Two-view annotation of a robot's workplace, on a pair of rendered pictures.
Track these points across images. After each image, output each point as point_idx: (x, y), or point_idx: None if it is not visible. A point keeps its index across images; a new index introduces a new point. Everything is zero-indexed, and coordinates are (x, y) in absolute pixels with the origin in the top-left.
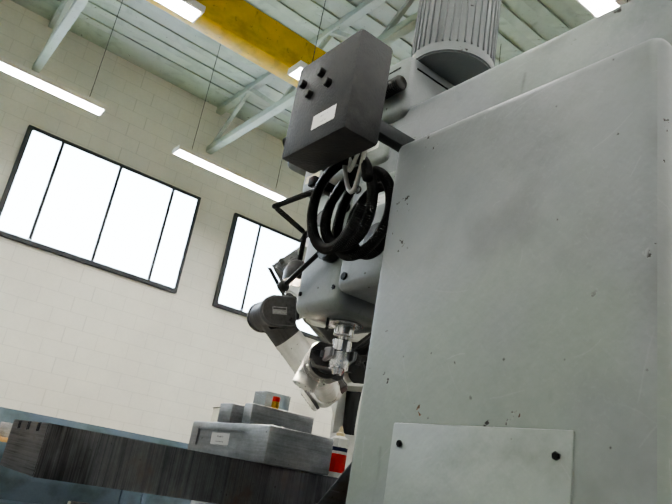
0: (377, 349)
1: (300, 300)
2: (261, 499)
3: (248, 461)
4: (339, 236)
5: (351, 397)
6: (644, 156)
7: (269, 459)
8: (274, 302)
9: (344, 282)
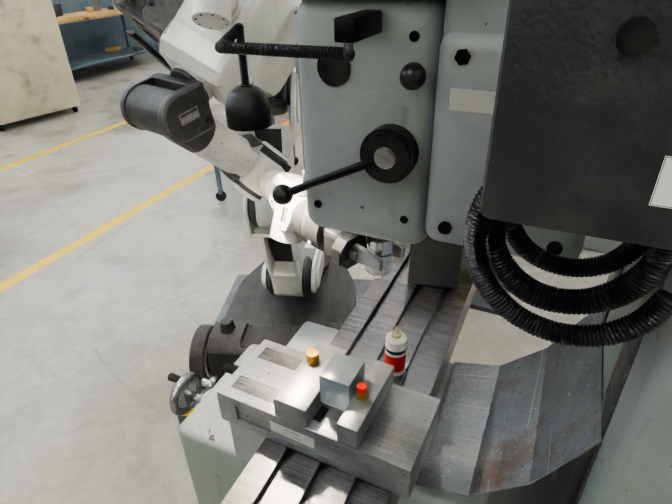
0: (648, 478)
1: (321, 214)
2: (395, 502)
3: (387, 502)
4: (596, 340)
5: (263, 135)
6: None
7: (411, 491)
8: (178, 108)
9: (446, 237)
